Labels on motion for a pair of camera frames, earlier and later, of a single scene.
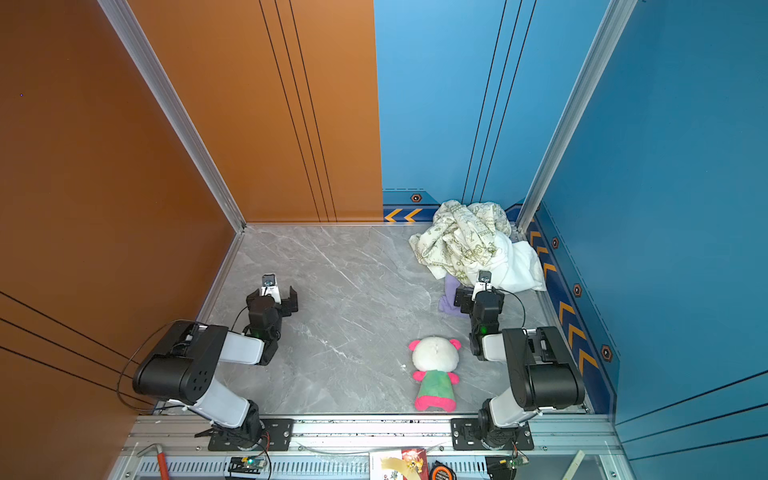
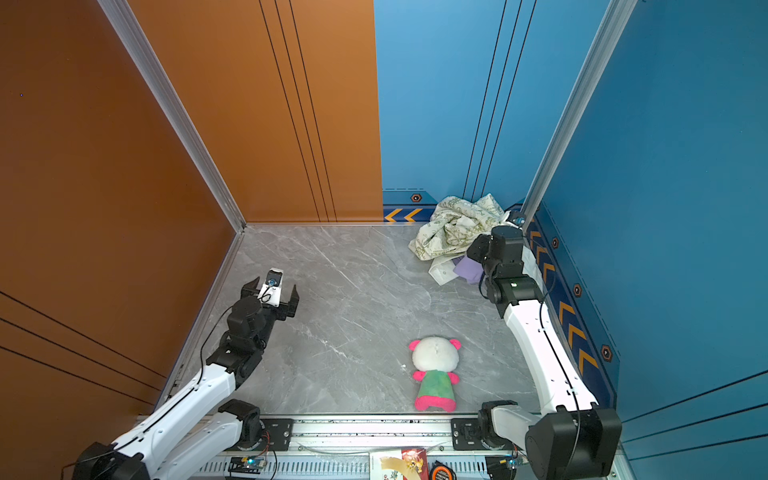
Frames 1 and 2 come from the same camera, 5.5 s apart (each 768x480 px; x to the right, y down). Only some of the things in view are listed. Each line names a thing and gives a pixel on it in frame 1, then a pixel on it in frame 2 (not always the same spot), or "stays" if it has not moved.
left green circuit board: (246, 464) stays
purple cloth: (447, 300) -> (468, 269)
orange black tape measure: (441, 472) stays
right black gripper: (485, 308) -> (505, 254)
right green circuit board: (516, 461) stays
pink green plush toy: (435, 357) stays
